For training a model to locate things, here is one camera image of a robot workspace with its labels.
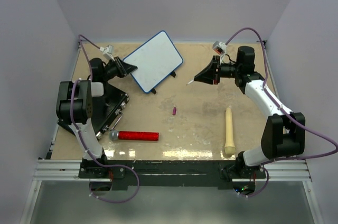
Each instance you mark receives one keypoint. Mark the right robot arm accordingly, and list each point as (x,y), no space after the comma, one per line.
(283,134)

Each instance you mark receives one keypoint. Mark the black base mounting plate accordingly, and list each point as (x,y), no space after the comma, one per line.
(219,174)

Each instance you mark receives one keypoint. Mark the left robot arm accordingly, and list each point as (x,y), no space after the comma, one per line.
(89,143)

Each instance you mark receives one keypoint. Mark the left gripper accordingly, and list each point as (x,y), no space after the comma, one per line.
(124,68)

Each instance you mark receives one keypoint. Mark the red glitter microphone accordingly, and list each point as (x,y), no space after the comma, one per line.
(133,136)

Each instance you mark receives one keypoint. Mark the wire whiteboard stand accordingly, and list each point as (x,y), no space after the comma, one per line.
(173,74)

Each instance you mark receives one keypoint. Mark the blue framed whiteboard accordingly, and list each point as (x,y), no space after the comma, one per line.
(155,60)

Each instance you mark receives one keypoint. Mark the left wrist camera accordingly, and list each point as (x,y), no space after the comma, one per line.
(107,52)

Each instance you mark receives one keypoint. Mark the black carrying case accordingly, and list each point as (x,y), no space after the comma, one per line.
(101,102)

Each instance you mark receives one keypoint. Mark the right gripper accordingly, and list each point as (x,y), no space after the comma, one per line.
(209,74)

